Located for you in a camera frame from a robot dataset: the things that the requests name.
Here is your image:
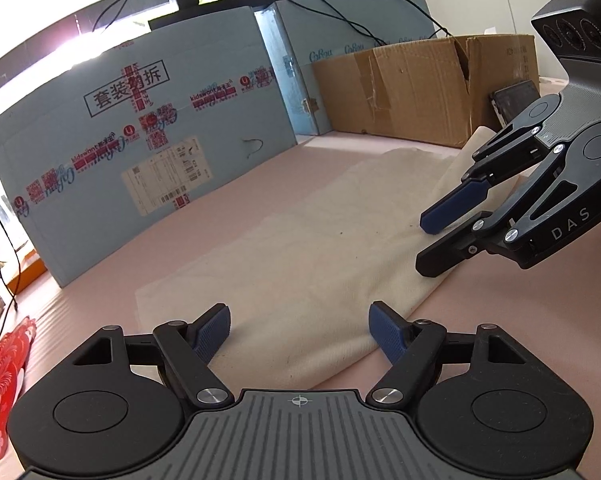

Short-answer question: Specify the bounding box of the black cable over box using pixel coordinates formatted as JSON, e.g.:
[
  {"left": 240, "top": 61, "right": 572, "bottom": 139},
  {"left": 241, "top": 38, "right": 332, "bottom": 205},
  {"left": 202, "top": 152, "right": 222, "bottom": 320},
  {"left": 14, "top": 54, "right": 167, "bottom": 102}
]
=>
[{"left": 278, "top": 0, "right": 454, "bottom": 47}]

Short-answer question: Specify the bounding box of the black cable at left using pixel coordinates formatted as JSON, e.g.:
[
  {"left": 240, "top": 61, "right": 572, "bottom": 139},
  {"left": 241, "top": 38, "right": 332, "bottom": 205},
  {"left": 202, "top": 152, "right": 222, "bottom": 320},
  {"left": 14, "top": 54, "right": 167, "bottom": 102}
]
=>
[{"left": 0, "top": 160, "right": 21, "bottom": 349}]

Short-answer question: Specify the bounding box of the orange tray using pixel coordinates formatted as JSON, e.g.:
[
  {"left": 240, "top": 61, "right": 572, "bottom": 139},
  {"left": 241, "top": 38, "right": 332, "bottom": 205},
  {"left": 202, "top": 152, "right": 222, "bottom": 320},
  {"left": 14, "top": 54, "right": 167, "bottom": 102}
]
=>
[{"left": 8, "top": 249, "right": 46, "bottom": 295}]

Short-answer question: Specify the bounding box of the white fabric shopping bag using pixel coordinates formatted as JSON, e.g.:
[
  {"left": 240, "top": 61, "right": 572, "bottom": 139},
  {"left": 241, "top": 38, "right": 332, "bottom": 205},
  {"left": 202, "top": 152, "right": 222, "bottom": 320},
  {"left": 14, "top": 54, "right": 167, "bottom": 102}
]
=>
[{"left": 136, "top": 127, "right": 491, "bottom": 391}]

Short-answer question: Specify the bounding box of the red patterned bag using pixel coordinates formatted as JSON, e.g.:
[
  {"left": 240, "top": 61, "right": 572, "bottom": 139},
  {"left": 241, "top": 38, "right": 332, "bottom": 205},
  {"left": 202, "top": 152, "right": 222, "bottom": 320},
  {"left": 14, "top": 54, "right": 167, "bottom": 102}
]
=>
[{"left": 0, "top": 318, "right": 37, "bottom": 460}]

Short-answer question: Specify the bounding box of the large light blue box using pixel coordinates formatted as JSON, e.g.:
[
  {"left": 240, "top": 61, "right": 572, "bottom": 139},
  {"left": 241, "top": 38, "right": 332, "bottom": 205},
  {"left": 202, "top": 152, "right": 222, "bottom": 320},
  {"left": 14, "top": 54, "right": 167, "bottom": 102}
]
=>
[{"left": 0, "top": 8, "right": 296, "bottom": 286}]

